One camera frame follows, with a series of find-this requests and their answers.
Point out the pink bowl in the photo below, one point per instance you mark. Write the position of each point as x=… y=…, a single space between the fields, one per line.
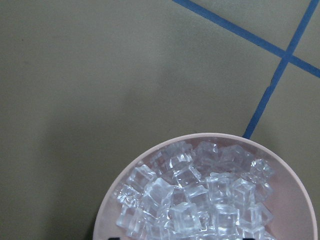
x=294 y=215

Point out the clear ice cubes pile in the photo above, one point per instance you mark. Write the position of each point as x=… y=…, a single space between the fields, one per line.
x=203 y=192

